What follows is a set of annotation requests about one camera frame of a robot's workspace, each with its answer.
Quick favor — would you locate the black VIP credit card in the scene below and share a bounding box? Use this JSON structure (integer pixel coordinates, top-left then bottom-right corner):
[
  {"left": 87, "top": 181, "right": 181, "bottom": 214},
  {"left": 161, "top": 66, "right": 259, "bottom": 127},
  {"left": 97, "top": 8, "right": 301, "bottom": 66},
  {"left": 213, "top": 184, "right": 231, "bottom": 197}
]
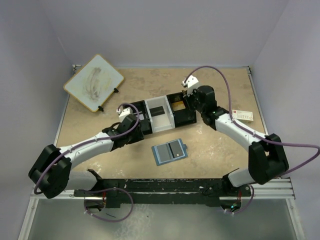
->
[{"left": 168, "top": 140, "right": 184, "bottom": 159}]

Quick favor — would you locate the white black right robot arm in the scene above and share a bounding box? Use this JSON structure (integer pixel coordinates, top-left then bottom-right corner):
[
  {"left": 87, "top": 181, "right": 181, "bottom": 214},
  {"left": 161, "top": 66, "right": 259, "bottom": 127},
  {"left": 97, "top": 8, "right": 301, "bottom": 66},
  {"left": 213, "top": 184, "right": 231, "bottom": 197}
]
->
[{"left": 182, "top": 85, "right": 289, "bottom": 188}]

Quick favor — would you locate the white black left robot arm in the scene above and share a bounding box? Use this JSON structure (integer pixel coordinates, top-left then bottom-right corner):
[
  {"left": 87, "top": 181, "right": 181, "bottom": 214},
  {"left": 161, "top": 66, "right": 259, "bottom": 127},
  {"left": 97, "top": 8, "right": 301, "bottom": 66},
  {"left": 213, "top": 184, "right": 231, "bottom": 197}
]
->
[{"left": 28, "top": 114, "right": 144, "bottom": 199}]

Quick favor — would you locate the gold card in tray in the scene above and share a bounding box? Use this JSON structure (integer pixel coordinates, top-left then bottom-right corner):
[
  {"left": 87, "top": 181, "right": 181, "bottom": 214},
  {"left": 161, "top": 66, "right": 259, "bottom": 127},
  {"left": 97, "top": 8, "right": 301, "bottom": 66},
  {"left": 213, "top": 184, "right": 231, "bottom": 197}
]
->
[{"left": 171, "top": 101, "right": 186, "bottom": 112}]

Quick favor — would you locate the black card in tray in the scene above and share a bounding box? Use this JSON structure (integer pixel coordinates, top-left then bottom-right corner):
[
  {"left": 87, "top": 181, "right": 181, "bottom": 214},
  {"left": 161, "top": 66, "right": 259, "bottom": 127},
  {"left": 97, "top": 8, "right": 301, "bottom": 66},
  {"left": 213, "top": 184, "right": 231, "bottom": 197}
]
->
[{"left": 149, "top": 106, "right": 165, "bottom": 117}]

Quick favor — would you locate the small white card box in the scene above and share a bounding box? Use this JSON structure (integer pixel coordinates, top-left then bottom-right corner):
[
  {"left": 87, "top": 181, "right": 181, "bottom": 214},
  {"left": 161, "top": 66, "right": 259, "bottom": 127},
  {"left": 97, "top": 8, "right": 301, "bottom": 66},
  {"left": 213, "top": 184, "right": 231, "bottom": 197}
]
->
[{"left": 231, "top": 109, "right": 254, "bottom": 123}]

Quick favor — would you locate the grey card in holder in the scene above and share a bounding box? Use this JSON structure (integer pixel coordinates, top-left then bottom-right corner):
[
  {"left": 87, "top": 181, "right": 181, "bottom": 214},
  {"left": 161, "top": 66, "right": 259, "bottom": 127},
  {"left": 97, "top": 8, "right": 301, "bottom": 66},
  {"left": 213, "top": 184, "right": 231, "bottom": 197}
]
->
[{"left": 156, "top": 144, "right": 173, "bottom": 163}]

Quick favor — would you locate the black whiteboard stand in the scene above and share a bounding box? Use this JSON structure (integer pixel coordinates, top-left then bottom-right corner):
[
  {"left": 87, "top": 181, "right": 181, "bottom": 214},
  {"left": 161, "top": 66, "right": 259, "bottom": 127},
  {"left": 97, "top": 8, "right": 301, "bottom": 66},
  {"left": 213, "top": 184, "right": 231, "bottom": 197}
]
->
[{"left": 97, "top": 87, "right": 119, "bottom": 112}]

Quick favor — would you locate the black and white tray organizer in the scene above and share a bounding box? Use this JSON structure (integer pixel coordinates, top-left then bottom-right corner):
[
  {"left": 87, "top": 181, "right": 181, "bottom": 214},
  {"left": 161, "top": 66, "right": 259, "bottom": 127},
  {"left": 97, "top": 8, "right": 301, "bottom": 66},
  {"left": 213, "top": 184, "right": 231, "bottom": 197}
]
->
[{"left": 132, "top": 92, "right": 197, "bottom": 136}]

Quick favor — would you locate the yellow-framed whiteboard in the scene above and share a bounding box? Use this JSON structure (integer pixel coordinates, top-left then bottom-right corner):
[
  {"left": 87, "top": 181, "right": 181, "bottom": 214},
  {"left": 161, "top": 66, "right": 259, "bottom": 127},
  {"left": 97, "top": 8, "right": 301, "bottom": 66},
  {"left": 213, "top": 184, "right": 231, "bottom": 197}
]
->
[{"left": 63, "top": 54, "right": 125, "bottom": 113}]

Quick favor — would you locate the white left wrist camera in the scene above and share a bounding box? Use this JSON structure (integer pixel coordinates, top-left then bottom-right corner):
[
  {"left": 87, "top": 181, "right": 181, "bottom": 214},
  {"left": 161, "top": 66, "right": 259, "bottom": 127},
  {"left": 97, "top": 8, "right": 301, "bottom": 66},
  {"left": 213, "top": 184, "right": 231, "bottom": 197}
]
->
[{"left": 116, "top": 107, "right": 133, "bottom": 122}]

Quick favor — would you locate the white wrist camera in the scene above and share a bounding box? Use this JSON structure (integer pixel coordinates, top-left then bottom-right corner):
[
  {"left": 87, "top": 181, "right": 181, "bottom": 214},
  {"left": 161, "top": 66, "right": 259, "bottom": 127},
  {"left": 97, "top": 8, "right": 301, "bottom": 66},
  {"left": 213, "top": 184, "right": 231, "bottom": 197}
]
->
[
  {"left": 181, "top": 75, "right": 200, "bottom": 92},
  {"left": 116, "top": 107, "right": 133, "bottom": 122}
]

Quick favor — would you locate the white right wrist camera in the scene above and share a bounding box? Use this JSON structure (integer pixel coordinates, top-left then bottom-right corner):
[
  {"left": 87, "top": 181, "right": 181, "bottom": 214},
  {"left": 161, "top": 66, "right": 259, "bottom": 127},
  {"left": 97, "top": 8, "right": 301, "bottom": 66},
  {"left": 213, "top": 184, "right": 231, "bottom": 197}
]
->
[{"left": 181, "top": 75, "right": 200, "bottom": 92}]

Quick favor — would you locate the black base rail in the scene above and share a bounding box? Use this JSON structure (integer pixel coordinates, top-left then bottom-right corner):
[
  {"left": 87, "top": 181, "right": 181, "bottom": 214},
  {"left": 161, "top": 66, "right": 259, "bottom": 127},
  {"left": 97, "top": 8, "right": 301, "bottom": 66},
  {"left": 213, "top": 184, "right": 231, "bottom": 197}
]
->
[{"left": 74, "top": 171, "right": 252, "bottom": 208}]

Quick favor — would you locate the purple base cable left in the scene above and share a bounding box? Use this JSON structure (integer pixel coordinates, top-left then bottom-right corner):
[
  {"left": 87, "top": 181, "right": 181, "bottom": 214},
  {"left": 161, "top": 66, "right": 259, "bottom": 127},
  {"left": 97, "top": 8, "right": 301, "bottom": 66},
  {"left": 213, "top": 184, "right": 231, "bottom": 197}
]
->
[{"left": 83, "top": 187, "right": 134, "bottom": 222}]

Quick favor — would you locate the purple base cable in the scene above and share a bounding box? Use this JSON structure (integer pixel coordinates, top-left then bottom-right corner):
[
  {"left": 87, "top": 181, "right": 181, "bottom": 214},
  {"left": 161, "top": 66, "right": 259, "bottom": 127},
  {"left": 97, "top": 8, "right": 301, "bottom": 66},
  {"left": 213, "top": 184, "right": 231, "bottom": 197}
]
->
[
  {"left": 83, "top": 187, "right": 134, "bottom": 222},
  {"left": 223, "top": 184, "right": 255, "bottom": 216}
]

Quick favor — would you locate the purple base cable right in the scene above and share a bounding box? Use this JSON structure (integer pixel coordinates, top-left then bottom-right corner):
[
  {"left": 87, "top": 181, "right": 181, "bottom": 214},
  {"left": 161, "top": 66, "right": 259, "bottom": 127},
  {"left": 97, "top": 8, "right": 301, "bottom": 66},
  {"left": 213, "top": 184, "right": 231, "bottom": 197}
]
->
[{"left": 223, "top": 184, "right": 255, "bottom": 216}]

